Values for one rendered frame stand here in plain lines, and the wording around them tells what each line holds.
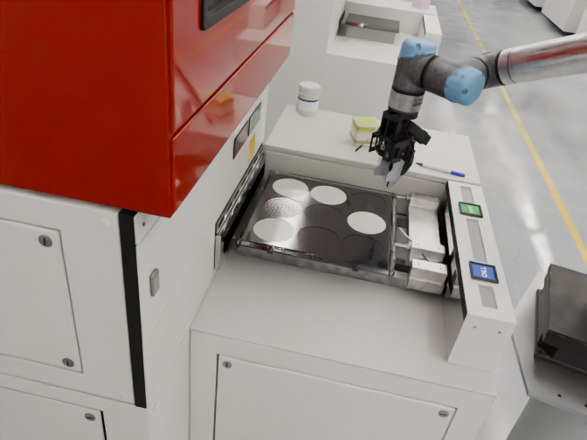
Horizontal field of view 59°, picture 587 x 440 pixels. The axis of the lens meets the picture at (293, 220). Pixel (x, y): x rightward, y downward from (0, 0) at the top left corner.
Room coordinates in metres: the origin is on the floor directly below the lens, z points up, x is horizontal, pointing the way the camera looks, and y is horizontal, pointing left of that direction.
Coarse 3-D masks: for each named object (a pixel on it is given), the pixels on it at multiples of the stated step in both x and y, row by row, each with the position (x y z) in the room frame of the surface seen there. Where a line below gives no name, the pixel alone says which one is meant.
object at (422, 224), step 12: (408, 204) 1.27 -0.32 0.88; (408, 216) 1.21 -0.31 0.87; (420, 216) 1.21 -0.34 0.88; (432, 216) 1.22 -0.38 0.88; (408, 228) 1.15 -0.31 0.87; (420, 228) 1.15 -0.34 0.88; (432, 228) 1.16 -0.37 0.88; (408, 240) 1.10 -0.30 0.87; (420, 240) 1.09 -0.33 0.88; (432, 240) 1.10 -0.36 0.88; (408, 252) 1.04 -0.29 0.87; (408, 276) 0.95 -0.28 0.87; (420, 288) 0.93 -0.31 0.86; (432, 288) 0.93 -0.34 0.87
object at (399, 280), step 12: (240, 252) 1.01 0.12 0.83; (252, 252) 1.01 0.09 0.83; (264, 252) 1.00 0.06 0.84; (288, 264) 1.00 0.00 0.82; (300, 264) 0.99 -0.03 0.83; (312, 264) 0.99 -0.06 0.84; (324, 264) 0.99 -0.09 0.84; (348, 276) 0.98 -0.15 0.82; (360, 276) 0.98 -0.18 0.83; (372, 276) 0.98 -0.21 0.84; (384, 276) 0.97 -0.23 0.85; (396, 276) 0.97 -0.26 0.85; (408, 288) 0.97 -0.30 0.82
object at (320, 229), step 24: (264, 192) 1.19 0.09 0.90; (360, 192) 1.26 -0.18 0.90; (264, 216) 1.08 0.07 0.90; (288, 216) 1.09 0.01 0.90; (312, 216) 1.11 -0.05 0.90; (336, 216) 1.13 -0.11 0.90; (384, 216) 1.16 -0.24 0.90; (264, 240) 0.97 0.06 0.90; (288, 240) 0.99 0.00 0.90; (312, 240) 1.00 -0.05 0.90; (336, 240) 1.02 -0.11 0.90; (360, 240) 1.03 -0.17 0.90; (384, 240) 1.04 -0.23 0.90; (384, 264) 0.95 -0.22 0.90
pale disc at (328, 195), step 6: (318, 186) 1.27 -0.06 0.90; (324, 186) 1.27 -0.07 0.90; (330, 186) 1.28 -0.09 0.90; (312, 192) 1.23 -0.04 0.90; (318, 192) 1.23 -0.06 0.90; (324, 192) 1.24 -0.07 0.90; (330, 192) 1.24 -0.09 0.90; (336, 192) 1.25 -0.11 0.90; (342, 192) 1.25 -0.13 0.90; (318, 198) 1.20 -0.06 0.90; (324, 198) 1.20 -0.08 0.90; (330, 198) 1.21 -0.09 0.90; (336, 198) 1.21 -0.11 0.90; (342, 198) 1.22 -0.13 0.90
